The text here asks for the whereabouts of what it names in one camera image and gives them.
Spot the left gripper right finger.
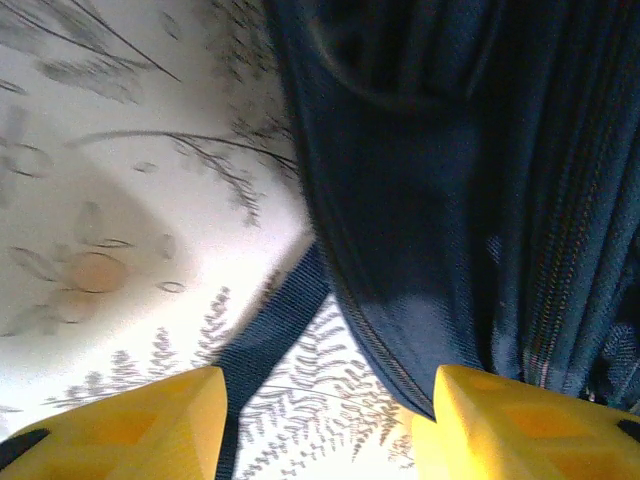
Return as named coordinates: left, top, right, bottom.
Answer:
left=409, top=363, right=640, bottom=480

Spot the navy blue backpack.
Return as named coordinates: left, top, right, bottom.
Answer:
left=214, top=0, right=640, bottom=480

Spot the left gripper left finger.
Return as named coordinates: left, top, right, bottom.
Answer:
left=0, top=364, right=230, bottom=480

